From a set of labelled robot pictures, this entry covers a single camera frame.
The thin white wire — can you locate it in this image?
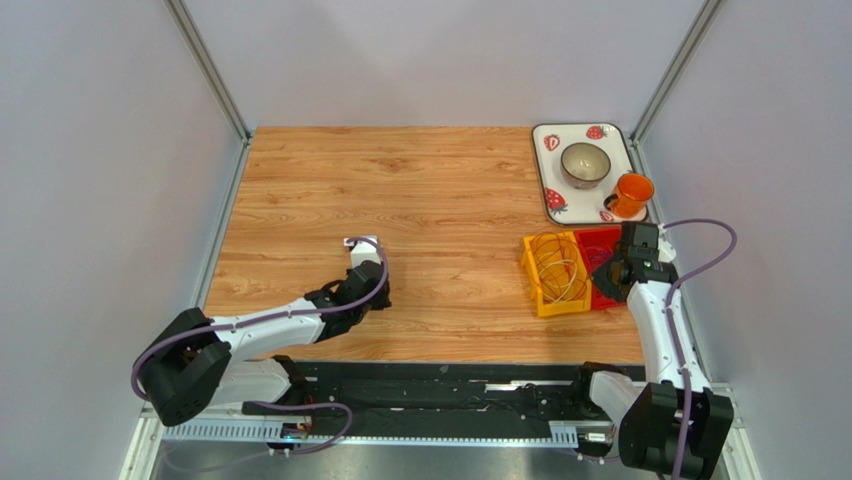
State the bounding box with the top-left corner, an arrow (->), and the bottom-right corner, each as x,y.
537,256 -> 580,304

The orange mug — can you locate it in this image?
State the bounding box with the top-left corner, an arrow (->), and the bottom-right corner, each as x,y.
604,173 -> 655,219

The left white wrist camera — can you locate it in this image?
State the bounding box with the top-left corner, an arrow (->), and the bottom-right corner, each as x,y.
343,235 -> 383,268

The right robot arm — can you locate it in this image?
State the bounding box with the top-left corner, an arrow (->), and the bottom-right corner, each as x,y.
572,222 -> 737,479

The yellow plastic bin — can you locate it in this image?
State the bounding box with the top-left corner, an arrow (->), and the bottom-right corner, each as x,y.
520,232 -> 591,318

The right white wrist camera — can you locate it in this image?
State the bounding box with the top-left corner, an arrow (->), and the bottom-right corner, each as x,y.
658,225 -> 677,263

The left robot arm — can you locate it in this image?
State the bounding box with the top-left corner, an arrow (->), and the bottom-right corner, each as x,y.
131,260 -> 391,426

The strawberry pattern tray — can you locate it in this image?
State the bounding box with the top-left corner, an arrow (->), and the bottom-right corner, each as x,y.
531,123 -> 633,227

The red plastic bin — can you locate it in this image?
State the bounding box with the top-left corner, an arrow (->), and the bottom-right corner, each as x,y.
573,225 -> 621,310

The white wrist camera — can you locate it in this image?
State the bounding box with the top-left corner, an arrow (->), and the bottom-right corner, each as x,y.
343,235 -> 383,268
658,225 -> 677,263

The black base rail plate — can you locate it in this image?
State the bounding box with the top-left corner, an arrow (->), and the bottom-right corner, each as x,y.
240,359 -> 639,441

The beige ceramic bowl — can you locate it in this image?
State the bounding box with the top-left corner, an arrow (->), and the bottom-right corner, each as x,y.
560,142 -> 612,189

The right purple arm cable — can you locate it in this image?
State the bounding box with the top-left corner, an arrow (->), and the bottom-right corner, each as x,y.
559,218 -> 739,480

